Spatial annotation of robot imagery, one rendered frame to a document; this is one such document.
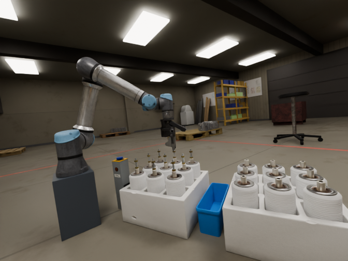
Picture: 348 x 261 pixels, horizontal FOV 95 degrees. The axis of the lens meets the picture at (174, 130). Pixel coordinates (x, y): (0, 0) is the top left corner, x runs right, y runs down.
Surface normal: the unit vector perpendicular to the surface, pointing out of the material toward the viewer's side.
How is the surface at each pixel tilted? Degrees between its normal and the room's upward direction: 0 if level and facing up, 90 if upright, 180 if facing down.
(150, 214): 90
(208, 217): 92
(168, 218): 90
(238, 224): 90
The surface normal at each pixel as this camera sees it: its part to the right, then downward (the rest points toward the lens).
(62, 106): 0.58, 0.00
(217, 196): -0.46, 0.07
